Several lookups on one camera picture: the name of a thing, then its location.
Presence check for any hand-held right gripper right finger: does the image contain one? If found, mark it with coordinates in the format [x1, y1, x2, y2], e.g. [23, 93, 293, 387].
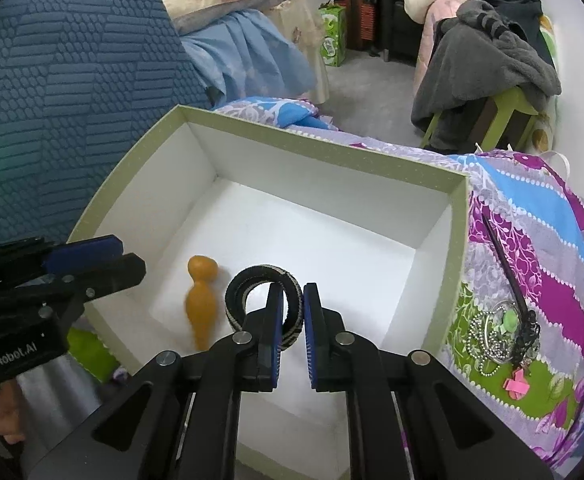
[303, 282, 555, 480]

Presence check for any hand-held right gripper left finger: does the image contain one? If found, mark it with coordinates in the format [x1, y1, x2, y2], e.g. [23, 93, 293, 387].
[19, 282, 285, 480]

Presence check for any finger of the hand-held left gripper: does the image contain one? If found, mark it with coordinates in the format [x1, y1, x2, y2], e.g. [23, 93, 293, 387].
[47, 253, 147, 306]
[42, 235, 124, 275]

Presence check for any black and white beaded bracelet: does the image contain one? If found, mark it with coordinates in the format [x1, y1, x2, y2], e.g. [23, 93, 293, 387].
[224, 264, 304, 348]

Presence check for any orange gourd-shaped hair clip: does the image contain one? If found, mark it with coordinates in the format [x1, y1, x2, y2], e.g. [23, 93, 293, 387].
[186, 255, 219, 352]

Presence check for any green and white storage box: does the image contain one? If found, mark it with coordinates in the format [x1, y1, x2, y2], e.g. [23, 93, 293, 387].
[67, 105, 473, 480]

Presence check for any pink bow hair clip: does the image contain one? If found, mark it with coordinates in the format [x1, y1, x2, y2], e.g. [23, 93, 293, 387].
[503, 370, 531, 401]

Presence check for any black cable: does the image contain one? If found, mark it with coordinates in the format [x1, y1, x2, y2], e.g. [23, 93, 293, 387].
[482, 215, 541, 361]

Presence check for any blue textured headboard cushion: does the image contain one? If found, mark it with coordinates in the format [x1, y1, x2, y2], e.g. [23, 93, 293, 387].
[0, 0, 213, 246]

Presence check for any colourful striped blanket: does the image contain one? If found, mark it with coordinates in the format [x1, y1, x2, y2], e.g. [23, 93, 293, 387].
[67, 96, 584, 480]

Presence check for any light blue bedsheet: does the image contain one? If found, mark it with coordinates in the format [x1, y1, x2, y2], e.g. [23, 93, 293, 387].
[179, 10, 318, 107]

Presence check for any pink and beige pillow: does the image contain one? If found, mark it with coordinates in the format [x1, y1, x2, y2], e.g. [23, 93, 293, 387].
[153, 0, 295, 36]

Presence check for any green cardboard carton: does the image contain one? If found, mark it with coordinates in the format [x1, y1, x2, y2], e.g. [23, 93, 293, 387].
[319, 2, 348, 68]

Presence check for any green plastic stool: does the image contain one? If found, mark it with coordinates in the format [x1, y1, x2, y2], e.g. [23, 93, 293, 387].
[419, 87, 548, 153]

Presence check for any beige lace cloth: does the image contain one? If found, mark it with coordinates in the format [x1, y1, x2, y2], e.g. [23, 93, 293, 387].
[264, 0, 331, 106]

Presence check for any pink blanket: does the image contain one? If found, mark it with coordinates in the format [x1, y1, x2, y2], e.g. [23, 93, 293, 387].
[414, 0, 454, 97]

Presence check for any red and black suitcase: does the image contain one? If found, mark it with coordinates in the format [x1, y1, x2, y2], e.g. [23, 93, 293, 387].
[342, 0, 379, 52]

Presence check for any black chair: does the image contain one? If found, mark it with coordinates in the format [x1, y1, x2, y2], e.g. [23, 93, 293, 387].
[377, 0, 423, 63]

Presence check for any silver bead necklace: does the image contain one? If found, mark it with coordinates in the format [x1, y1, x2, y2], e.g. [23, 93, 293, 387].
[464, 300, 528, 377]

